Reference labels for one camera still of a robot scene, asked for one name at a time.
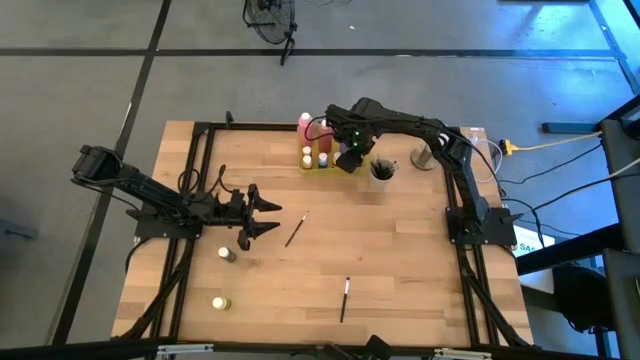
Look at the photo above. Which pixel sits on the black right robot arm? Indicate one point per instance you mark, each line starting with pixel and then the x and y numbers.
pixel 450 145

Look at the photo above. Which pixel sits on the black office chair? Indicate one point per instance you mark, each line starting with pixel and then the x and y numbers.
pixel 580 295

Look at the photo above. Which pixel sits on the white green floor label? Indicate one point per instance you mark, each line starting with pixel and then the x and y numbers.
pixel 530 246

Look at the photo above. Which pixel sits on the small ochre paint bottle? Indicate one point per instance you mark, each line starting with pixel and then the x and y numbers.
pixel 220 303

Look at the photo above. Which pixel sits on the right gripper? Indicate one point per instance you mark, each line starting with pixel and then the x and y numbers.
pixel 352 160

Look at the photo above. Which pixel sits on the large red paint bottle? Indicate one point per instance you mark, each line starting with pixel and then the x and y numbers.
pixel 325 142

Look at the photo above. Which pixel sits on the small blue paint bottle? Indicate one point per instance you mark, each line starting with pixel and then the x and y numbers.
pixel 323 160

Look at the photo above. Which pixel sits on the black aluminium table frame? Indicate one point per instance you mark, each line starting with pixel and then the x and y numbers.
pixel 240 126

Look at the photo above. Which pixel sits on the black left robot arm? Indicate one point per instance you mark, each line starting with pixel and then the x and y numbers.
pixel 150 192

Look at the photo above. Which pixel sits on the white dome metal lamp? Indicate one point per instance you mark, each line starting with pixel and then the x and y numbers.
pixel 424 157

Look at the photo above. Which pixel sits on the black floor fan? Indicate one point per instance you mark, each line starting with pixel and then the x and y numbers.
pixel 270 22

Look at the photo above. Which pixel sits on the large pink paint bottle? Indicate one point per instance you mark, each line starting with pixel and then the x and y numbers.
pixel 304 129

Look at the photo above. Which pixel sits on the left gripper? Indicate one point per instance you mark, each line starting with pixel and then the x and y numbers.
pixel 240 210

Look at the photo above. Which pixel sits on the beige paper cup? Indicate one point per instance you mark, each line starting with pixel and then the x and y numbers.
pixel 380 185

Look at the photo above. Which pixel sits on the small green paint bottle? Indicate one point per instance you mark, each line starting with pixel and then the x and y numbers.
pixel 226 254

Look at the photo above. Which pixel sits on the translucent yellow plastic tray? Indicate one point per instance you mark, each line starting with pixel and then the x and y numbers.
pixel 315 171

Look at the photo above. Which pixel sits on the black frame clamp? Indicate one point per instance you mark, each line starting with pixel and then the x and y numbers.
pixel 228 118

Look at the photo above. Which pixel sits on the silver aluminium bracket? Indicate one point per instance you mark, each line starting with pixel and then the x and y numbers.
pixel 185 349
pixel 462 354

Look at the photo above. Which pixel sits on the small orange paint bottle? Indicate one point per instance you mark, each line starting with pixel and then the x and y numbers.
pixel 307 162

